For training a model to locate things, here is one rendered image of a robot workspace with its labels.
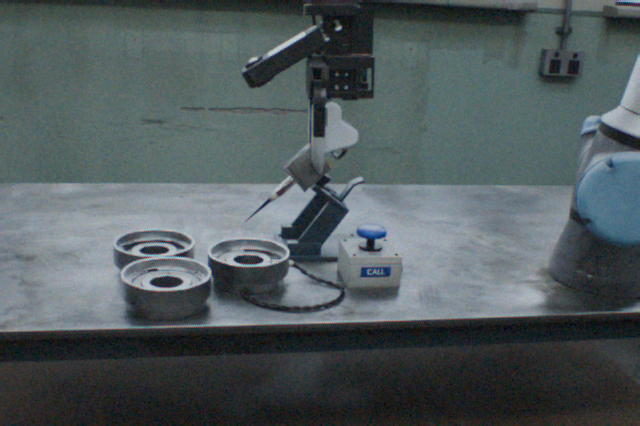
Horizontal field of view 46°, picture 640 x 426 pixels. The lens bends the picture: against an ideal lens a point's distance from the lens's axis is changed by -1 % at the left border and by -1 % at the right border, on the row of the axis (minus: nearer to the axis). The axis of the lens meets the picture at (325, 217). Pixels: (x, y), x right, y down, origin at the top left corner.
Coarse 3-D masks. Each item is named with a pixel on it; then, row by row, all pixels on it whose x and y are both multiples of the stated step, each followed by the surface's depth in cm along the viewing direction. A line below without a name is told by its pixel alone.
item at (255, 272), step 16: (224, 240) 102; (240, 240) 103; (256, 240) 103; (208, 256) 97; (240, 256) 100; (256, 256) 101; (288, 256) 98; (224, 272) 94; (240, 272) 94; (256, 272) 94; (272, 272) 95; (224, 288) 96; (240, 288) 95; (256, 288) 95; (272, 288) 97
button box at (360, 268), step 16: (352, 240) 104; (384, 240) 104; (352, 256) 98; (368, 256) 98; (384, 256) 98; (400, 256) 99; (352, 272) 98; (368, 272) 98; (384, 272) 99; (400, 272) 99; (352, 288) 99; (368, 288) 99; (384, 288) 100
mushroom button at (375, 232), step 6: (360, 228) 100; (366, 228) 99; (372, 228) 100; (378, 228) 100; (384, 228) 101; (360, 234) 99; (366, 234) 99; (372, 234) 99; (378, 234) 99; (384, 234) 99; (366, 240) 101; (372, 240) 100
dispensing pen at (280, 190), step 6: (306, 144) 101; (300, 150) 101; (342, 150) 101; (294, 156) 101; (288, 162) 100; (288, 180) 100; (282, 186) 100; (288, 186) 100; (276, 192) 100; (282, 192) 101; (270, 198) 101; (276, 198) 101; (264, 204) 101; (258, 210) 101; (252, 216) 101
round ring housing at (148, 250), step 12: (120, 240) 101; (132, 240) 103; (144, 240) 103; (168, 240) 104; (180, 240) 104; (192, 240) 101; (120, 252) 96; (144, 252) 101; (156, 252) 102; (168, 252) 100; (180, 252) 97; (192, 252) 99; (120, 264) 97
